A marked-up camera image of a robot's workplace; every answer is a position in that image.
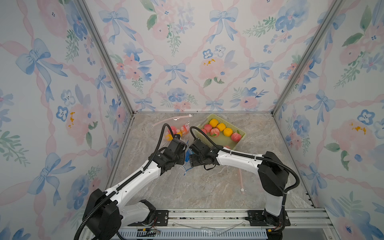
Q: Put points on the blue zipper clear bag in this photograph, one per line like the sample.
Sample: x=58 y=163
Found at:
x=188 y=163

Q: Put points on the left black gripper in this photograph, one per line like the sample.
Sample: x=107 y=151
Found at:
x=182 y=158

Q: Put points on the pink zipper clear bag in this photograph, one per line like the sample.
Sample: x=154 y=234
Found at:
x=250 y=184
x=180 y=125

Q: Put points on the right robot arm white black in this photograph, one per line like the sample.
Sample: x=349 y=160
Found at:
x=272 y=173

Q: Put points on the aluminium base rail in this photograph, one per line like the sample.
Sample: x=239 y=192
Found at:
x=220 y=224

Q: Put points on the pink peach green leaf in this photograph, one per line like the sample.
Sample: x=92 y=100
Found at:
x=215 y=132

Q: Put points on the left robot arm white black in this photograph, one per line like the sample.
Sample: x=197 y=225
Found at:
x=107 y=211

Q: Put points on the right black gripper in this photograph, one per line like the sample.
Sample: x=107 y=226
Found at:
x=193 y=159

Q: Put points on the light green plastic basket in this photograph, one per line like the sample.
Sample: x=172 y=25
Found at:
x=222 y=132

